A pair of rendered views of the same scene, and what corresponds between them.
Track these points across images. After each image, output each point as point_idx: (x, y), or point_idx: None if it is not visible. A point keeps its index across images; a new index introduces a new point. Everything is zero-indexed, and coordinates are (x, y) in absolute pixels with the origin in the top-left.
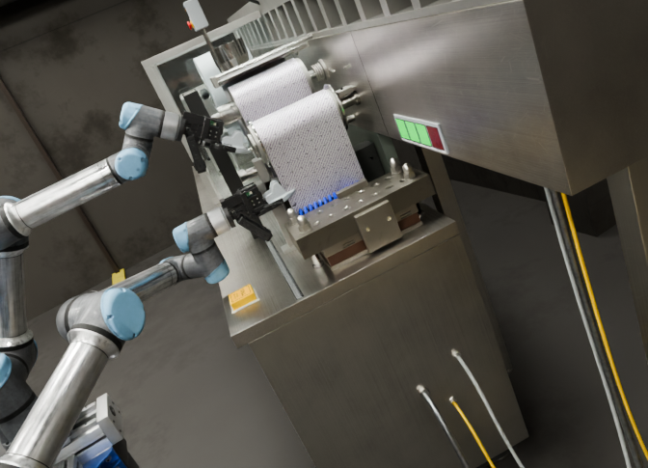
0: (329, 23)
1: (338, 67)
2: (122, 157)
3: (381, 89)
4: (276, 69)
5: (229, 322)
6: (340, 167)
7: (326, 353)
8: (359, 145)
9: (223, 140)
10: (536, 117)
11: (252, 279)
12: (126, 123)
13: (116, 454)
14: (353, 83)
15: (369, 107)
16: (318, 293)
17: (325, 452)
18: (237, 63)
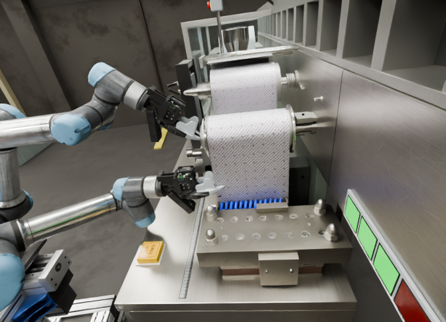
0: (319, 45)
1: (309, 89)
2: (56, 124)
3: (347, 153)
4: (254, 68)
5: (126, 277)
6: (271, 182)
7: None
8: (297, 159)
9: (177, 123)
10: None
11: (171, 228)
12: (93, 83)
13: (49, 297)
14: (316, 113)
15: (322, 146)
16: (198, 304)
17: None
18: (237, 46)
